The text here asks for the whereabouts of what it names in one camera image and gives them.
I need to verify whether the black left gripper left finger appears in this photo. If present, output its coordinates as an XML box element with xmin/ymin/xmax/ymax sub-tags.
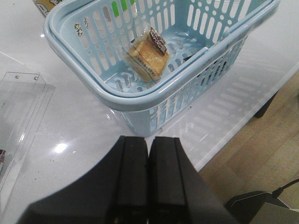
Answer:
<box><xmin>18</xmin><ymin>136</ymin><xmax>148</xmax><ymax>224</ymax></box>

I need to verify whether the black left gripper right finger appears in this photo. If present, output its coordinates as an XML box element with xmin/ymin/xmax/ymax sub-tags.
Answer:
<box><xmin>149</xmin><ymin>137</ymin><xmax>237</xmax><ymax>224</ymax></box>

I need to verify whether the bread packet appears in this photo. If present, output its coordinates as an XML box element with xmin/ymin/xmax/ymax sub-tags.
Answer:
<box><xmin>121</xmin><ymin>17</ymin><xmax>170</xmax><ymax>84</ymax></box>

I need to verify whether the light blue plastic basket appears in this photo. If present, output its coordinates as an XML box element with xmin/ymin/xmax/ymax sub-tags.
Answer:
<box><xmin>44</xmin><ymin>0</ymin><xmax>279</xmax><ymax>136</ymax></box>

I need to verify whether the grey device base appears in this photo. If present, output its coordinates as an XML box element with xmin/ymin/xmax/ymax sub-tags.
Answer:
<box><xmin>225</xmin><ymin>188</ymin><xmax>299</xmax><ymax>224</ymax></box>

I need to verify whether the red cookie snack packet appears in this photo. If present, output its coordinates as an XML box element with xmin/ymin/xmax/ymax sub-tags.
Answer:
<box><xmin>0</xmin><ymin>149</ymin><xmax>6</xmax><ymax>172</ymax></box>

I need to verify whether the clear acrylic display shelf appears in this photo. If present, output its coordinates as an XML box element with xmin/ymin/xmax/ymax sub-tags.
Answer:
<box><xmin>0</xmin><ymin>71</ymin><xmax>56</xmax><ymax>189</ymax></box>

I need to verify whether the yellow popcorn paper cup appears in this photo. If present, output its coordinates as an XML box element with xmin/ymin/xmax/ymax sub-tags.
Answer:
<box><xmin>32</xmin><ymin>0</ymin><xmax>63</xmax><ymax>17</ymax></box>

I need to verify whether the black cable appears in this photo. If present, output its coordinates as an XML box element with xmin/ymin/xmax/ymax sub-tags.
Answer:
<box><xmin>272</xmin><ymin>178</ymin><xmax>299</xmax><ymax>199</ymax></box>

